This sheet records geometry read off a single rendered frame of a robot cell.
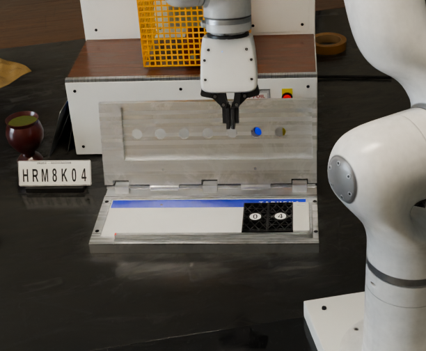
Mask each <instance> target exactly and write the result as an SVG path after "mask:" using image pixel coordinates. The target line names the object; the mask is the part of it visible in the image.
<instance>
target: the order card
mask: <svg viewBox="0 0 426 351"><path fill-rule="evenodd" d="M18 174H19V186H82V185H92V183H91V164H90V160H44V161H18Z"/></svg>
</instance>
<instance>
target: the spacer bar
mask: <svg viewBox="0 0 426 351"><path fill-rule="evenodd" d="M293 232H310V227H309V202H293Z"/></svg>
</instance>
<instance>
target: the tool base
mask: <svg viewBox="0 0 426 351"><path fill-rule="evenodd" d="M106 188H107V192H106V196H104V200H103V202H102V206H101V208H100V212H99V214H98V217H97V221H96V223H95V227H94V229H93V233H92V235H91V238H90V242H89V249H90V253H319V228H318V212H317V202H316V203H314V202H313V201H314V200H316V201H317V186H316V185H315V184H307V180H293V181H292V184H275V185H270V188H271V189H263V190H242V189H241V185H218V181H203V185H179V191H150V186H149V185H129V182H116V185H115V186H106ZM259 198H305V199H306V201H307V202H309V203H312V209H313V238H154V239H115V237H114V236H101V234H102V231H103V228H104V224H105V221H106V219H107V215H108V213H109V209H110V206H111V202H112V201H113V200H167V199H259ZM105 201H109V202H108V203H105ZM96 230H99V232H97V233H96V232H95V231H96ZM315 230H317V231H318V232H317V233H314V231H315Z"/></svg>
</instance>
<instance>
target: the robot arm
mask: <svg viewBox="0 0 426 351"><path fill-rule="evenodd" d="M165 1H166V3H168V4H169V5H171V6H174V7H179V8H186V7H194V6H202V7H203V17H204V18H205V20H201V28H205V29H206V32H208V33H207V34H206V35H204V36H203V39H202V44H201V52H200V83H201V92H200V95H201V96H203V97H206V98H212V99H214V100H215V101H216V102H217V103H218V104H219V105H220V106H221V108H222V116H223V124H226V129H227V130H229V129H230V126H231V129H233V130H234V129H235V126H236V123H239V106H240V104H241V103H242V102H243V101H245V99H246V98H251V97H254V96H257V95H259V94H260V90H259V87H258V65H257V56H256V50H255V41H254V38H253V34H252V33H249V30H251V0H165ZM344 2H345V8H346V11H347V17H348V20H349V25H350V27H351V30H352V34H353V37H354V39H355V41H356V44H357V46H358V48H359V50H360V52H361V53H362V55H363V56H364V57H365V59H366V60H367V61H368V62H369V63H370V64H371V65H372V66H373V67H375V68H376V69H378V70H379V71H381V72H383V73H385V74H387V75H388V76H390V77H392V78H394V79H396V80H397V81H398V82H399V83H400V84H401V85H402V86H403V88H404V89H405V91H406V92H407V95H408V96H409V99H410V102H411V108H410V109H407V110H404V111H400V112H397V113H395V114H391V115H389V116H385V117H383V118H379V119H376V120H373V121H370V122H368V123H365V124H362V125H359V126H358V127H355V128H354V129H352V130H350V131H348V132H347V133H345V134H344V135H342V136H341V137H340V138H339V139H338V141H337V142H336V144H335V146H334V147H333V149H332V151H331V154H330V157H329V163H328V170H327V171H328V179H329V184H330V186H331V188H332V190H333V192H334V193H335V195H336V196H337V197H338V198H339V199H340V200H341V201H342V202H343V204H344V205H345V206H346V207H347V208H348V209H349V210H350V211H351V212H353V213H354V214H355V215H356V216H357V217H358V219H359V220H360V221H361V222H362V223H363V225H364V227H365V231H366V235H367V250H366V269H365V303H364V319H362V320H360V321H358V322H357V323H355V324H354V325H353V326H352V327H350V328H349V329H348V330H347V332H346V333H345V335H344V336H343V338H342V341H341V344H340V351H426V208H422V207H417V206H414V205H415V204H416V203H417V202H419V201H421V200H424V199H426V3H425V0H344ZM226 93H235V95H234V101H233V102H232V105H231V108H230V104H229V101H228V99H227V95H226Z"/></svg>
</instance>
